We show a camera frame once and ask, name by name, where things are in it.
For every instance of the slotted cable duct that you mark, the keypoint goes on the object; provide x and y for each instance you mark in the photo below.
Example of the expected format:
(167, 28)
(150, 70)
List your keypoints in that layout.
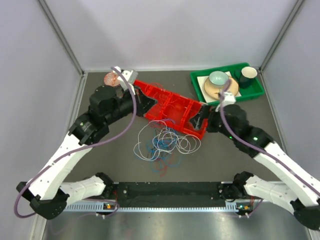
(103, 207)

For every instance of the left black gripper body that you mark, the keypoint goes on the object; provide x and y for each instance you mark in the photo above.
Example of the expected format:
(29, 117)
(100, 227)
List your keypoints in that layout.
(126, 105)

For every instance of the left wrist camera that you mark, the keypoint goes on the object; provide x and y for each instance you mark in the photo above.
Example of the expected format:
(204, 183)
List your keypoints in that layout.
(129, 75)

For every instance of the light blue bowl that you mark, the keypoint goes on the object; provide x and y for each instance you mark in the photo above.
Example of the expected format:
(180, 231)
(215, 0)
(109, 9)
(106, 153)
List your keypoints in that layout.
(218, 78)

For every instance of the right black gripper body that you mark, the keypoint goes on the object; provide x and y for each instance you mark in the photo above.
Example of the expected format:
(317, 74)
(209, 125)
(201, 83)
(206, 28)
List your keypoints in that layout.
(215, 124)

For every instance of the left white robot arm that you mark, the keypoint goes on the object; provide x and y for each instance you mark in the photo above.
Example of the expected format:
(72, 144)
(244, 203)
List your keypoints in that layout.
(48, 193)

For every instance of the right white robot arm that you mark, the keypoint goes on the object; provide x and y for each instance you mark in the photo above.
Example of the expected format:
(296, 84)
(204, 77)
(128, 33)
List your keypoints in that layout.
(300, 192)

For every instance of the dark green mug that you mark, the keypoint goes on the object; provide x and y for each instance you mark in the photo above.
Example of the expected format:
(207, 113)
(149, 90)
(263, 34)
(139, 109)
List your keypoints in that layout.
(245, 76)

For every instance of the red compartment bin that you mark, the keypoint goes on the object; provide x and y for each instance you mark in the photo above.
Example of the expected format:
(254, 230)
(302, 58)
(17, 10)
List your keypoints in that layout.
(173, 108)

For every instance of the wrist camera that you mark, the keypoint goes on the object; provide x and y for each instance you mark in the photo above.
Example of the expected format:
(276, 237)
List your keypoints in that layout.
(129, 75)
(227, 98)

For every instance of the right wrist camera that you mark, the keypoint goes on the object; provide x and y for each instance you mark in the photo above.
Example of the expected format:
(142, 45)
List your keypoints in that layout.
(227, 98)

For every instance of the tan ceramic plate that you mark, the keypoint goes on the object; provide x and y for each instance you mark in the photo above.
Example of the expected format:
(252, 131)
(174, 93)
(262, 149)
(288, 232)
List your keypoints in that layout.
(214, 91)

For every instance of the pink patterned bowl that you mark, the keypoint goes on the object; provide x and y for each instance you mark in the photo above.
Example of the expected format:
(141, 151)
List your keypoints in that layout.
(111, 79)

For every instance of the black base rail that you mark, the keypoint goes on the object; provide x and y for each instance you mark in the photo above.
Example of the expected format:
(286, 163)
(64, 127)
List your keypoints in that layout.
(171, 194)

